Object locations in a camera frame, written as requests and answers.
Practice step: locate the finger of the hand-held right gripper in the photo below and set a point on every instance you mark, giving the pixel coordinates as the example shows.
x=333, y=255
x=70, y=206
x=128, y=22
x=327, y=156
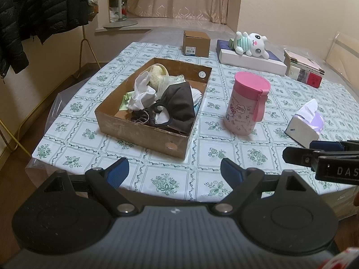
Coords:
x=298, y=155
x=325, y=145

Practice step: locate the beige cover book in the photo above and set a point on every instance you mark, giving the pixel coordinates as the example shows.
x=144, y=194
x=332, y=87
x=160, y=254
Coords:
x=304, y=58

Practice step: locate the small closed cardboard box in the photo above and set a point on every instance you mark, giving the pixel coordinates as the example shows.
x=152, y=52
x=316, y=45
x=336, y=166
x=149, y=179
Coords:
x=196, y=43

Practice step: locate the black puffer jacket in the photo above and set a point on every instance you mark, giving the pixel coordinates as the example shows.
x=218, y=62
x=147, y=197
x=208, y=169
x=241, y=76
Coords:
x=53, y=2
x=9, y=28

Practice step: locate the red white patterned cloth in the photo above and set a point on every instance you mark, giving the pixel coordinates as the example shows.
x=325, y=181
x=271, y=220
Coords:
x=340, y=259

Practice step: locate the yellow towel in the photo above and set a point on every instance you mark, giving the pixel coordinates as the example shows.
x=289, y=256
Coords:
x=155, y=75

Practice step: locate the green cloth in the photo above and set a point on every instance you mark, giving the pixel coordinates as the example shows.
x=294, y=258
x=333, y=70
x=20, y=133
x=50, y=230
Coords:
x=124, y=105

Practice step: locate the pink lidded cup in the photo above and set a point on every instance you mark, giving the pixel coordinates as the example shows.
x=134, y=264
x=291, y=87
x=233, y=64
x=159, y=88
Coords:
x=241, y=112

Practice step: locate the white purple tissue pack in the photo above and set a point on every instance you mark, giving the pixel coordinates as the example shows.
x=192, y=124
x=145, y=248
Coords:
x=300, y=129

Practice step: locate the black cloth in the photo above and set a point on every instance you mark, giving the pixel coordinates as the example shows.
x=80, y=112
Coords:
x=179, y=103

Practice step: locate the gold metal coat rack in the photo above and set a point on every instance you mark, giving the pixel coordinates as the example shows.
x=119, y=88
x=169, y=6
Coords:
x=84, y=47

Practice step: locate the white spine book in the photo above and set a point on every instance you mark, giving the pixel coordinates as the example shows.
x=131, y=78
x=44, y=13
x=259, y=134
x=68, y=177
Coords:
x=293, y=72

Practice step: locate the dark patterned scrunchie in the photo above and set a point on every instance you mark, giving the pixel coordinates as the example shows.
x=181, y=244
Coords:
x=138, y=116

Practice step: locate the white plush toy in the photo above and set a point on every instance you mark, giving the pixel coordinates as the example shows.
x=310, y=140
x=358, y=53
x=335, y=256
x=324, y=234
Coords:
x=252, y=44

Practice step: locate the red spine book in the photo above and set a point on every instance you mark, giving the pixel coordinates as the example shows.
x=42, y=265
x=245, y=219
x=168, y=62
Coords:
x=315, y=80

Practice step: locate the white floor fan stand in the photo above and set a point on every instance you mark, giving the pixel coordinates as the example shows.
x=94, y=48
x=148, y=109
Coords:
x=120, y=23

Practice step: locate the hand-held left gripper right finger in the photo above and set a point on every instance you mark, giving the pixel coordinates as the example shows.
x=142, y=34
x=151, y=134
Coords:
x=231, y=172

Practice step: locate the white flat box blue top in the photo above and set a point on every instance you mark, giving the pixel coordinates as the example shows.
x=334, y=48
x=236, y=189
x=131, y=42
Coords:
x=252, y=63

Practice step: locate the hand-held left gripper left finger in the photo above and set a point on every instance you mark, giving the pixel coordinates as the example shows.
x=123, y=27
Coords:
x=117, y=171

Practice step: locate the floral patterned tablecloth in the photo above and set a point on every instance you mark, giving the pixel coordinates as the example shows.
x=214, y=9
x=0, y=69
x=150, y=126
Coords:
x=168, y=171

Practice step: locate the plastic wrapped beige panel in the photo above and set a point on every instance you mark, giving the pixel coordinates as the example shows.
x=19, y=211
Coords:
x=343, y=53

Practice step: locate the grey spine book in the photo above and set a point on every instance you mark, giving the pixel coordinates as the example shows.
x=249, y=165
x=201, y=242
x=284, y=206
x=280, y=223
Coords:
x=303, y=75

